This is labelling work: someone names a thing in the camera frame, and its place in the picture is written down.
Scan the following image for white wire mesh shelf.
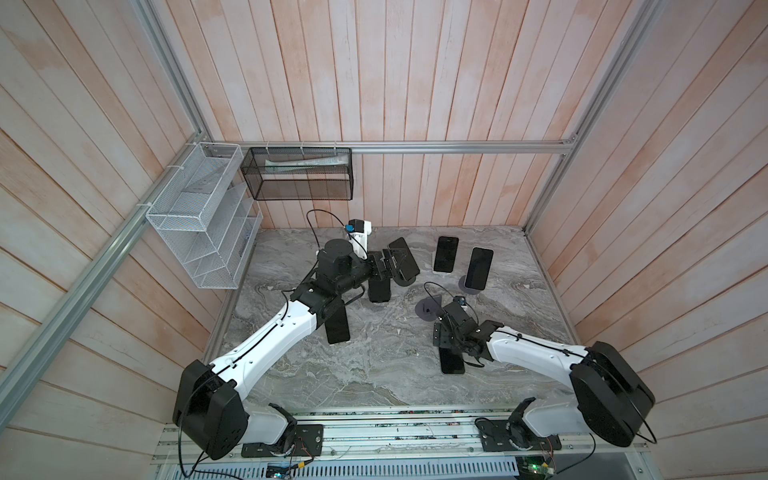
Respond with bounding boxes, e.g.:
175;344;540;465
146;142;263;290

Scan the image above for grey stand under tilted phone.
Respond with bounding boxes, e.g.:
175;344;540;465
393;272;416;287

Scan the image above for black phone tilted on stand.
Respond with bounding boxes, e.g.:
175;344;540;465
388;237;420;277

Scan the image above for black phone blue case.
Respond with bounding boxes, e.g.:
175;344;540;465
368;274;391;303

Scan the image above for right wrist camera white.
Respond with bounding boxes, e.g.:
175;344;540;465
453;295;468;311

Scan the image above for green circuit board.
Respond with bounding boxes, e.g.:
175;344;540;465
517;458;552;480

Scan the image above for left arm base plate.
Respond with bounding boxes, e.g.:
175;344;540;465
241;424;324;460

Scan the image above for aluminium frame rail left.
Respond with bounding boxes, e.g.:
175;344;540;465
1;132;209;429

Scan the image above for aluminium frame post right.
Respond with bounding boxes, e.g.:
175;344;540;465
522;1;668;238

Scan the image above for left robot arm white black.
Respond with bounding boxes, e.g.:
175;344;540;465
172;239;419;460

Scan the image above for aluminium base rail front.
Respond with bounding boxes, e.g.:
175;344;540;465
150;406;650;465

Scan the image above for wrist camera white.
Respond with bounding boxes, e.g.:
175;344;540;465
345;219;372;260
453;295;468;311

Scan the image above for grey phone stand front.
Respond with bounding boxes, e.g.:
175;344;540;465
414;295;442;322

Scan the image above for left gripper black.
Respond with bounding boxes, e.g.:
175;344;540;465
336;248;407;294

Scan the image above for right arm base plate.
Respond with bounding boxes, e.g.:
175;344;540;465
474;417;562;452

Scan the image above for aluminium frame rail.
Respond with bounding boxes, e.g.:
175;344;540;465
212;140;575;155
1;132;209;429

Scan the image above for aluminium frame rail back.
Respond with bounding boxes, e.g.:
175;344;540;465
212;140;575;155

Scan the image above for white vented electronics box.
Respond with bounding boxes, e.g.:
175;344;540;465
191;457;520;479

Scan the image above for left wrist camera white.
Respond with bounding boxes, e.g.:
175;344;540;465
345;219;372;260

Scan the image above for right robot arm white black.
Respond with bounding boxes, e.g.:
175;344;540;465
433;298;656;451

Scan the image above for black mesh basket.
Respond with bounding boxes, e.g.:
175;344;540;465
240;146;354;201

